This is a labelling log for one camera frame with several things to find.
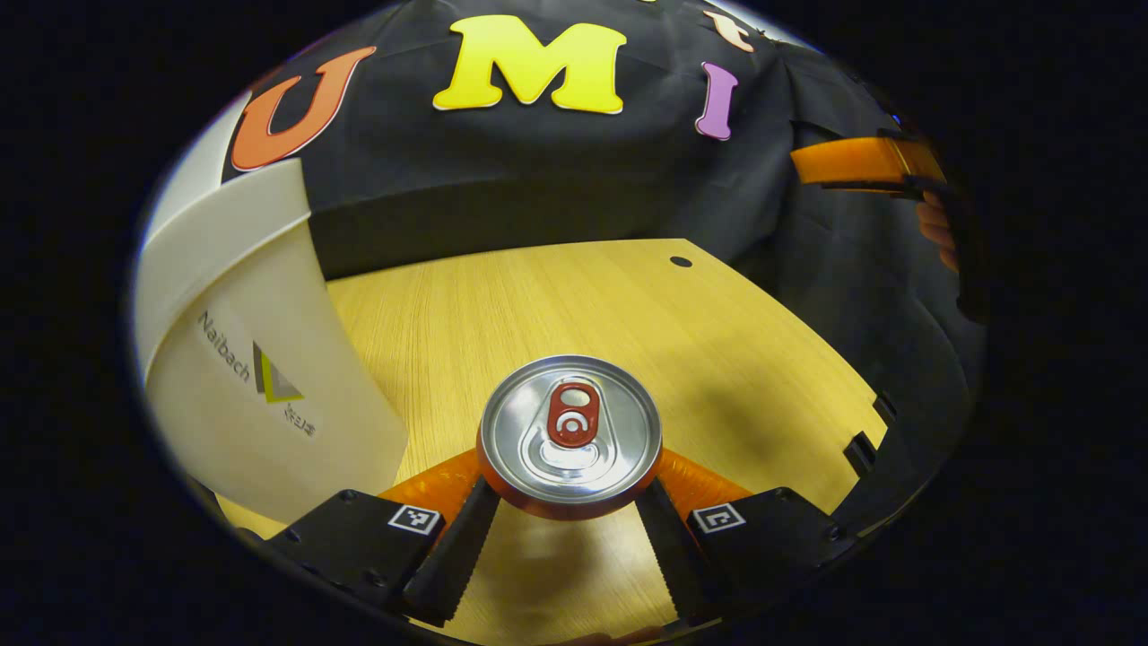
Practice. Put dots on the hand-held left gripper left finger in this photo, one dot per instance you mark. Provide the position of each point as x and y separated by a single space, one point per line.
457 556

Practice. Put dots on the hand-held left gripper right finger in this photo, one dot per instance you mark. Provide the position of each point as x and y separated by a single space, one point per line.
668 547

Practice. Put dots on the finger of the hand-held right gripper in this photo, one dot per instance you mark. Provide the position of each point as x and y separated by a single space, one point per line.
852 161

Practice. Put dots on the red pop can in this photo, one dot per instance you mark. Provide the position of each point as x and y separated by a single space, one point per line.
569 422

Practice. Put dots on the white desktop garbage bin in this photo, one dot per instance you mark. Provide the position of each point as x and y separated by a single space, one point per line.
269 296

